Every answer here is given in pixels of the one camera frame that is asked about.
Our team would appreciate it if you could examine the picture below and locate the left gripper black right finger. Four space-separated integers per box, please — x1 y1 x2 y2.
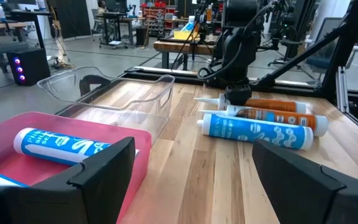
252 139 358 224

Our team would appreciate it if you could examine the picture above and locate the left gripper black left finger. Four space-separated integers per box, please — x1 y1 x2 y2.
0 136 136 224

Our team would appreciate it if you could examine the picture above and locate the orange silicone sealant tube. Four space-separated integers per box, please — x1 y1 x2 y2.
198 105 329 138
193 92 308 114

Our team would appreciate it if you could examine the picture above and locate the wooden workbench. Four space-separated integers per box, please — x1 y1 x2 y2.
153 37 219 71

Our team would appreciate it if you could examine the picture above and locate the pink translucent plastic bin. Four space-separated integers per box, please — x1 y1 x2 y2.
0 111 153 224

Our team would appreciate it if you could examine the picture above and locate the yellow plastic bin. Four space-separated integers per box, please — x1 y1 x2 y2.
173 29 200 42

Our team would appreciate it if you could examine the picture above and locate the blue office chair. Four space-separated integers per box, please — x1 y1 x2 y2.
305 17 340 71

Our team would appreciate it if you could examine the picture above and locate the silver aluminium extrusion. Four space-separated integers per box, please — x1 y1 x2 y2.
335 65 351 114

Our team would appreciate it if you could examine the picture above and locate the black trash can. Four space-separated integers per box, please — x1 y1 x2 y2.
135 26 150 48

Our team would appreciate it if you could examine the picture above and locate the red parts shelf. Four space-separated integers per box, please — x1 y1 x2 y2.
140 1 168 37

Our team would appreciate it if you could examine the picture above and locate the clear plastic bin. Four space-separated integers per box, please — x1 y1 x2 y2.
37 65 176 144

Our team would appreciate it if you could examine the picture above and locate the black computer tower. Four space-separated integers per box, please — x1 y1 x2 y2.
6 47 52 86

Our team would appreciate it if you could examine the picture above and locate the black rolling cart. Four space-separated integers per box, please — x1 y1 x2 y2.
99 11 131 50

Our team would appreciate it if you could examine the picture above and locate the person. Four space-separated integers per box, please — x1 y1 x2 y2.
96 0 109 17

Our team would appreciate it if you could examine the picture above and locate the wooden desk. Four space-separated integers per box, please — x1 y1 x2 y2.
0 9 53 73

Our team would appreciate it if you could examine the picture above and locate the black frame clamp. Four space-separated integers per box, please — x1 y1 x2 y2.
78 74 113 98

